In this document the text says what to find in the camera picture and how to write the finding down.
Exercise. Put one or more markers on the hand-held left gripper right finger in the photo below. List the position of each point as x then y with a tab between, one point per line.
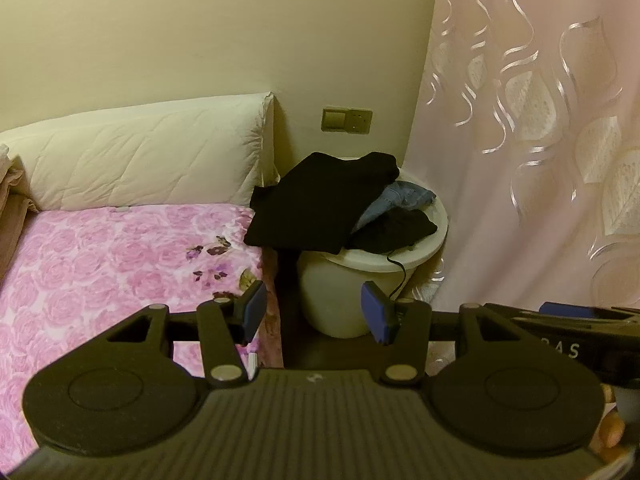
374	312

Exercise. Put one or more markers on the pink floral blanket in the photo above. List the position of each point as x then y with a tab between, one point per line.
100	270

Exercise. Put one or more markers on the pink leaf-patterned curtain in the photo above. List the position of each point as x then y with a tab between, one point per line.
525	160

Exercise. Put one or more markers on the white plastic bucket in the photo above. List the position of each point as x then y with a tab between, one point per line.
340	285

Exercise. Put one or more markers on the white pillow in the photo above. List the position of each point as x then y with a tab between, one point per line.
140	155

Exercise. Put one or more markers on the large black garment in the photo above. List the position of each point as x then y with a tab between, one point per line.
320	200

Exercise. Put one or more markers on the small black garment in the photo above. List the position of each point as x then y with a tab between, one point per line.
395	230

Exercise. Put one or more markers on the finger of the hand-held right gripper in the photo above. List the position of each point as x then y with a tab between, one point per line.
567	309

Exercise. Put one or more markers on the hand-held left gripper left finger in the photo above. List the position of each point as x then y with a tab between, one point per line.
254	307

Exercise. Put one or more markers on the folded beige blanket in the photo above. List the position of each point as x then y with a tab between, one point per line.
10	200

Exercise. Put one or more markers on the wall switch socket plate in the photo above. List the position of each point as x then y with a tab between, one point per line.
346	120

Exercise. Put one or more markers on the blue denim garment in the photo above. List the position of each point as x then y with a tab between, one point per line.
395	200

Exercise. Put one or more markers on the person's right hand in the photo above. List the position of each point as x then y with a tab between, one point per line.
612	432

